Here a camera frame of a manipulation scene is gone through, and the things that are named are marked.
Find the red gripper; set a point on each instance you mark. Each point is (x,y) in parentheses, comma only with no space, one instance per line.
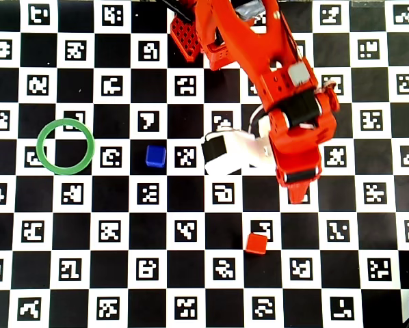
(299,177)

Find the red cube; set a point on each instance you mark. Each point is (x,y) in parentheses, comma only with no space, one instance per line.
(256,243)

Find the blue cube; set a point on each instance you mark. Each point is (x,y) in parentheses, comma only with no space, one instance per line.
(155,156)

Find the red robot arm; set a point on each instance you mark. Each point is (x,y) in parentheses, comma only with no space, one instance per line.
(245,44)

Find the grey square pad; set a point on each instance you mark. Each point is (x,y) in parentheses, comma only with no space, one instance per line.
(298,73)

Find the grey tape wrap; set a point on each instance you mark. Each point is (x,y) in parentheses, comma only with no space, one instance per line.
(249,10)

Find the black white marker mat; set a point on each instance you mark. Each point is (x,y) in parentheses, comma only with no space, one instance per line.
(105,205)

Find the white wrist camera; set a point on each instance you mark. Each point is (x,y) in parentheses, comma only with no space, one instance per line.
(232,157)

